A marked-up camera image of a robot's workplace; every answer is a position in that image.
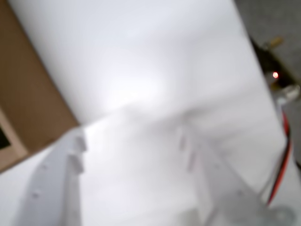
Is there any white translucent gripper finger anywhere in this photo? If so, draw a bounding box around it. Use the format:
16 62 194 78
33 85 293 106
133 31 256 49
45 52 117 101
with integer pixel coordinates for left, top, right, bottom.
176 123 277 226

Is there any brown cardboard box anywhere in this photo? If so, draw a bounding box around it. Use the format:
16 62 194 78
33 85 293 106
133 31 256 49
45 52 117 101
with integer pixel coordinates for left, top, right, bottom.
0 0 79 174

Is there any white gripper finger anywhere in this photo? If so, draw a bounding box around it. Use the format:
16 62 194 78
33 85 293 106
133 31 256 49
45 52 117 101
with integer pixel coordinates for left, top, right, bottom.
11 128 87 226

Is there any black circuit board red light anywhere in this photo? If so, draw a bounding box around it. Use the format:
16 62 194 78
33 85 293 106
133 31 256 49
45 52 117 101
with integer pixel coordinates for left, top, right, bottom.
250 35 301 95

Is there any red black gripper servo cable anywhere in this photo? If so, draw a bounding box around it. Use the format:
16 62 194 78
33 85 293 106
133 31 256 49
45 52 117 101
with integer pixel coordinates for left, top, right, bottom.
260 84 301 209

